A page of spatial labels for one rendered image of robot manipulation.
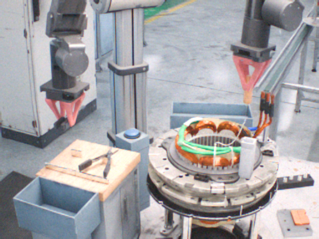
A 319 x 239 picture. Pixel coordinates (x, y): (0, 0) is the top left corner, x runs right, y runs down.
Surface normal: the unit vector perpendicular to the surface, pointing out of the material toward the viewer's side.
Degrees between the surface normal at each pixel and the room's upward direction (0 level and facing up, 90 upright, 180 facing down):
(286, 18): 90
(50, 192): 90
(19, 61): 90
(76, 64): 91
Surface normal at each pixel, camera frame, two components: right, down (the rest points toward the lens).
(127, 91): 0.47, 0.39
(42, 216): -0.39, 0.40
